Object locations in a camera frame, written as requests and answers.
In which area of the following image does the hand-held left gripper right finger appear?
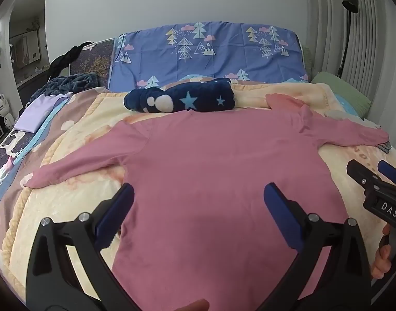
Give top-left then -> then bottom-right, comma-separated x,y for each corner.
263,182 -> 372,311

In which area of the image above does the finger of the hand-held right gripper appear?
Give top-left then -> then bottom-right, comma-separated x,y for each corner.
346,160 -> 381,190
378,160 -> 396,190

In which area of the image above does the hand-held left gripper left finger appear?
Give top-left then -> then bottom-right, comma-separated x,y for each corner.
26,182 -> 143,311

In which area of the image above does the pink long-sleeve shirt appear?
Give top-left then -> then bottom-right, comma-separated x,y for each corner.
24,104 -> 389,311

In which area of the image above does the person's right hand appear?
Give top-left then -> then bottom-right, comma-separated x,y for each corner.
371,225 -> 393,279

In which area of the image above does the person's left hand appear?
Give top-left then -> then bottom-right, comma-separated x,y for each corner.
172,299 -> 211,311

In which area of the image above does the peach fleece blanket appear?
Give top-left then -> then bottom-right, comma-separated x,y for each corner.
0,79 -> 396,311

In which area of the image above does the light blue cloth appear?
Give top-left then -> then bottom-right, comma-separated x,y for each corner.
333,94 -> 360,117

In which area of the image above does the green pillow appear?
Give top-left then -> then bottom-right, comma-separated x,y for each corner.
311,71 -> 372,117

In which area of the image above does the salmon pink garment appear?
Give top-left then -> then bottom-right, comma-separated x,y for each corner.
266,93 -> 318,114

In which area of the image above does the purple printed bed sheet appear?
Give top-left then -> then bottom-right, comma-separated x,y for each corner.
0,126 -> 56,221

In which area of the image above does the lilac cloth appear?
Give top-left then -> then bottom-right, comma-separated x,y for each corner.
14,92 -> 72,133

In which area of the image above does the navy star-print rolled blanket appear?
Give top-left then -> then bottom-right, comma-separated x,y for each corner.
123,78 -> 236,114

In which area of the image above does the dark teal fleece blanket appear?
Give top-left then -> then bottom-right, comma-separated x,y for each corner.
30,72 -> 100,102

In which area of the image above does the white curtain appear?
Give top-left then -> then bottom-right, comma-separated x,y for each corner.
306,0 -> 396,127

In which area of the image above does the dark tree-print headboard cloth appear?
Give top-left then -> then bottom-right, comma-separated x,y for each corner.
70,39 -> 116,88

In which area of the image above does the white rabbit figure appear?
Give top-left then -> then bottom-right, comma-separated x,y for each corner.
0,93 -> 15,130

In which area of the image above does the black garment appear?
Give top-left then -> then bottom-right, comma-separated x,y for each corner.
47,41 -> 94,80

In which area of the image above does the black floor lamp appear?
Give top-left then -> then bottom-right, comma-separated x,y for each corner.
337,0 -> 359,78

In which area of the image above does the blue tree-print pillow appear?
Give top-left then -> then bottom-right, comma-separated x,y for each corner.
107,22 -> 310,92

